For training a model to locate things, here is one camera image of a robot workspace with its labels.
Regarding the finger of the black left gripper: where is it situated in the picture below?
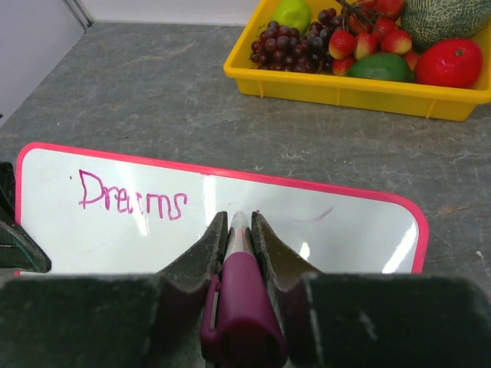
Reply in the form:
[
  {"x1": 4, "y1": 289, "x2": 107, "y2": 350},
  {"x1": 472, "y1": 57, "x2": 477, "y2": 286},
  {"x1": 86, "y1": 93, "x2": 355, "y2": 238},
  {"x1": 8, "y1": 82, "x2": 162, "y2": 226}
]
[
  {"x1": 0, "y1": 161, "x2": 15, "y2": 224},
  {"x1": 1, "y1": 221, "x2": 51, "y2": 273}
]

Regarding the left aluminium frame post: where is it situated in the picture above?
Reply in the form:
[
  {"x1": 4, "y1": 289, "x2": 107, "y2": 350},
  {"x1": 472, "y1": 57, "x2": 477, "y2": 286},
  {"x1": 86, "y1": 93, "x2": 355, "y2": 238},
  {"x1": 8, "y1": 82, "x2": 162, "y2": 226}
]
[{"x1": 63, "y1": 0, "x2": 94, "y2": 31}]

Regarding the pink framed whiteboard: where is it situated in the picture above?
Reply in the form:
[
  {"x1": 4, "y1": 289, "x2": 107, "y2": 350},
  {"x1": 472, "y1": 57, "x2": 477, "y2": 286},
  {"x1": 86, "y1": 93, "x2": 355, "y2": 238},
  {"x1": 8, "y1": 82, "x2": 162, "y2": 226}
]
[{"x1": 15, "y1": 143, "x2": 430, "y2": 274}]

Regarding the green avocado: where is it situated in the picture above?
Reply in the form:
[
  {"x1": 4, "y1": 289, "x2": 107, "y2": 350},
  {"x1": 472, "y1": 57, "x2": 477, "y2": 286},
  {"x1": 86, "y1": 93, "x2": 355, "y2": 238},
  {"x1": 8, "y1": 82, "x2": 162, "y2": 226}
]
[{"x1": 345, "y1": 53, "x2": 415, "y2": 82}]

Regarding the yellow plastic fruit bin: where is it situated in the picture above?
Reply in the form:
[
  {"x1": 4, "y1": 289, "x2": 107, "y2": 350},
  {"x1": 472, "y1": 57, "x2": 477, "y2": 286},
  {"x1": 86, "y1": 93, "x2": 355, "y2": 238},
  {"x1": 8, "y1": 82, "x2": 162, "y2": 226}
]
[{"x1": 223, "y1": 1, "x2": 490, "y2": 121}]

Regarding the red strawberry pile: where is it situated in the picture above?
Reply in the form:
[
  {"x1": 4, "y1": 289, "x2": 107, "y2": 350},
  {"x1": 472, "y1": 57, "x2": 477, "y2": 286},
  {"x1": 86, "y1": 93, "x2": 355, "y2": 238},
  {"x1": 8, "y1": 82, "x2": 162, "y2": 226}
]
[{"x1": 328, "y1": 1, "x2": 418, "y2": 76}]

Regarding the white purple whiteboard marker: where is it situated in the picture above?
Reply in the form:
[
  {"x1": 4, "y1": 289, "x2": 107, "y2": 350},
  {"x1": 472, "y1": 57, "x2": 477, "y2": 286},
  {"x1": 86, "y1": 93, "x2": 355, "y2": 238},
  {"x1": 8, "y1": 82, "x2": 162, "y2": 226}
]
[{"x1": 199, "y1": 212, "x2": 288, "y2": 367}]

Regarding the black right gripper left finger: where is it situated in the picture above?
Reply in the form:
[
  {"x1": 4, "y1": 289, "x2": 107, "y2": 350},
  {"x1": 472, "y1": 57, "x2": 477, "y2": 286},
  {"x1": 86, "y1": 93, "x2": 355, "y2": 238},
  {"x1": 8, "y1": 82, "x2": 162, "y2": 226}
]
[{"x1": 1, "y1": 212, "x2": 228, "y2": 367}]

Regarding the green apple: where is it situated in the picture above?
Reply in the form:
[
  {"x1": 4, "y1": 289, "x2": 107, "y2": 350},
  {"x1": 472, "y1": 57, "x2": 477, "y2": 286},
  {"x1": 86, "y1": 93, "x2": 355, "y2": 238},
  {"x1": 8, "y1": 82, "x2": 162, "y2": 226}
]
[{"x1": 272, "y1": 0, "x2": 311, "y2": 35}]

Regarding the dark purple grape bunch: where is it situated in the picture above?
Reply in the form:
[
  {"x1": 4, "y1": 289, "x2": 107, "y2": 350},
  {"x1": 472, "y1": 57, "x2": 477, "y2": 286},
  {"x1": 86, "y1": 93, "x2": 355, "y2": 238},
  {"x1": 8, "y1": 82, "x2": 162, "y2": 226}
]
[{"x1": 249, "y1": 8, "x2": 342, "y2": 74}]

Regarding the red tomato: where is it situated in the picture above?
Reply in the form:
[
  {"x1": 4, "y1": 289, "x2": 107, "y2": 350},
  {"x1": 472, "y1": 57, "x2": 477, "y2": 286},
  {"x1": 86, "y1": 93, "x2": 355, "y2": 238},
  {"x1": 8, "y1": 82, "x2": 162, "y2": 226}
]
[{"x1": 415, "y1": 38, "x2": 483, "y2": 89}]

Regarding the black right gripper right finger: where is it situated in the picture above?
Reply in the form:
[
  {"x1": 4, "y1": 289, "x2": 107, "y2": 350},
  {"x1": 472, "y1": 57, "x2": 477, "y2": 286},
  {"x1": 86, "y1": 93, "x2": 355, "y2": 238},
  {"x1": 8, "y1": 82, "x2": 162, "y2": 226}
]
[{"x1": 252, "y1": 212, "x2": 490, "y2": 367}]

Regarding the green netted melon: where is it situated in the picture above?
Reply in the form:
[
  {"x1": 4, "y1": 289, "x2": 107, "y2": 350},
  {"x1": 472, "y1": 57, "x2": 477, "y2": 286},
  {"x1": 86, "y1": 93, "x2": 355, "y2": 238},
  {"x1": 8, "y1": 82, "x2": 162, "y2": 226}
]
[{"x1": 400, "y1": 0, "x2": 490, "y2": 51}]

